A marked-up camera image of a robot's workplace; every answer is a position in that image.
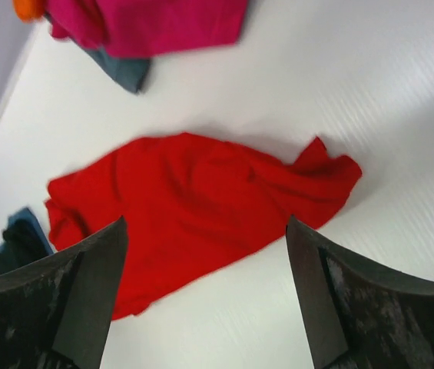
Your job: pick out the red t-shirt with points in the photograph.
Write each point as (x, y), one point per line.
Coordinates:
(193, 205)

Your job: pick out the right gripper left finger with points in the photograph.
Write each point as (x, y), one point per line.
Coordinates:
(56, 312)

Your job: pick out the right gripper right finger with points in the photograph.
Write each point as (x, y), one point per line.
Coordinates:
(358, 313)

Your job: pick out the folded black t-shirt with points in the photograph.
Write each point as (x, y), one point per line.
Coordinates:
(22, 244)

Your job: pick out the grey-blue t-shirt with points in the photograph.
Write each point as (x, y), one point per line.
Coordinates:
(128, 73)

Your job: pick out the orange t-shirt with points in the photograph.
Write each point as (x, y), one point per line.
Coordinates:
(29, 10)

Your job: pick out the magenta t-shirt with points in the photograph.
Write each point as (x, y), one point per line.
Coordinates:
(144, 29)

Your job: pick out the folded blue t-shirt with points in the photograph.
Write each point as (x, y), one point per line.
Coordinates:
(25, 214)

